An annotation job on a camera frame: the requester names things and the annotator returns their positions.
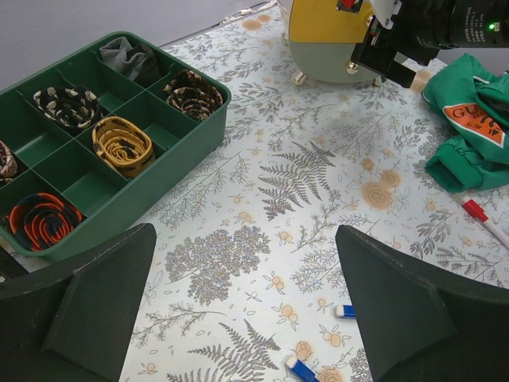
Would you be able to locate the blue cap marker left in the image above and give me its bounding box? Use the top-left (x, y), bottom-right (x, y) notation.
top-left (285, 356), bottom-right (319, 382)

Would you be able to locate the floral table mat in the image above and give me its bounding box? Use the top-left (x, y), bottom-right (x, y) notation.
top-left (19, 10), bottom-right (508, 381)

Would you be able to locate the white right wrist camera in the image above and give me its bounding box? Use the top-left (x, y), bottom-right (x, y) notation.
top-left (336, 0), bottom-right (402, 31)

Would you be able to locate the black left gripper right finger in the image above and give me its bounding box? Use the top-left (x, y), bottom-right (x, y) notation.
top-left (336, 225), bottom-right (508, 381)

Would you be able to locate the blue cap marker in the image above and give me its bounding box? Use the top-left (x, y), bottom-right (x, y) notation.
top-left (334, 305), bottom-right (356, 319)
top-left (285, 356), bottom-right (319, 382)

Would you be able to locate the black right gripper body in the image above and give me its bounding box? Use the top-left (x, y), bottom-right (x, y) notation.
top-left (352, 1), bottom-right (454, 88)

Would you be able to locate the green cloth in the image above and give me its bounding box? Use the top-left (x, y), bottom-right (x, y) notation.
top-left (422, 54), bottom-right (508, 193)

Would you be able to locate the cream cylindrical drawer box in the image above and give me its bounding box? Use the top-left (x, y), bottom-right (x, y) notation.
top-left (278, 1), bottom-right (385, 86)

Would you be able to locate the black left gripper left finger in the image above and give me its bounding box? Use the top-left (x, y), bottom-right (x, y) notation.
top-left (1, 224), bottom-right (157, 381)

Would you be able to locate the green compartment tray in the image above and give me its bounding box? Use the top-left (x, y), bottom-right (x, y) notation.
top-left (1, 31), bottom-right (231, 262)

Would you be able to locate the red cap marker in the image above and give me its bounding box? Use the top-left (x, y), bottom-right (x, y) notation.
top-left (461, 199), bottom-right (509, 248)

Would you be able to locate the blue cap marker middle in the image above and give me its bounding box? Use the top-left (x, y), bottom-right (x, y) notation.
top-left (334, 305), bottom-right (356, 319)

